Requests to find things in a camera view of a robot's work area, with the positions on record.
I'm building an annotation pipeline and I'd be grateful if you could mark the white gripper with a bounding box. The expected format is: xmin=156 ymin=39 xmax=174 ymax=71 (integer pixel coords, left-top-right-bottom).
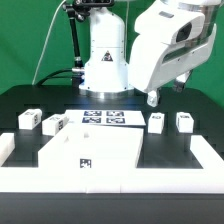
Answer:
xmin=127 ymin=23 xmax=218 ymax=108

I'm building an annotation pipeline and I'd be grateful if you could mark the white square table top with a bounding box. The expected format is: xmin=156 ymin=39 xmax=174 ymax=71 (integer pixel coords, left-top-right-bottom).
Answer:
xmin=38 ymin=124 xmax=143 ymax=170

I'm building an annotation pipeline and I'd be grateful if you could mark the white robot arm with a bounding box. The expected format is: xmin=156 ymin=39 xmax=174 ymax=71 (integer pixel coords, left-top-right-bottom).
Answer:
xmin=80 ymin=0 xmax=224 ymax=107

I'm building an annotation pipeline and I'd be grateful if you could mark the white marker sheet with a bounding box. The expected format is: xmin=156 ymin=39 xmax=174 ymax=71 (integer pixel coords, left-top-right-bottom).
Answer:
xmin=65 ymin=109 xmax=145 ymax=126

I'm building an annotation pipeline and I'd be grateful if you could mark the white U-shaped fence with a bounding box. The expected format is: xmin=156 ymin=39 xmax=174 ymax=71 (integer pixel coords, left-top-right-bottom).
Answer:
xmin=0 ymin=135 xmax=224 ymax=194

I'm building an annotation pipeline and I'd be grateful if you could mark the black cable bundle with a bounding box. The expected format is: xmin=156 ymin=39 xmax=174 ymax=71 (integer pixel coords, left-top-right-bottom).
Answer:
xmin=35 ymin=66 xmax=85 ymax=87

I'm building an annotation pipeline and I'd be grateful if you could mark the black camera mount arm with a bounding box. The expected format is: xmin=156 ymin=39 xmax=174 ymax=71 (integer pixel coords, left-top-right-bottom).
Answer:
xmin=63 ymin=1 xmax=90 ymax=68

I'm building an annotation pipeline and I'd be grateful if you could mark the white cable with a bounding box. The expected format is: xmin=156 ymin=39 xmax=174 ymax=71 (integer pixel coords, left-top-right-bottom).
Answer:
xmin=31 ymin=0 xmax=68 ymax=86

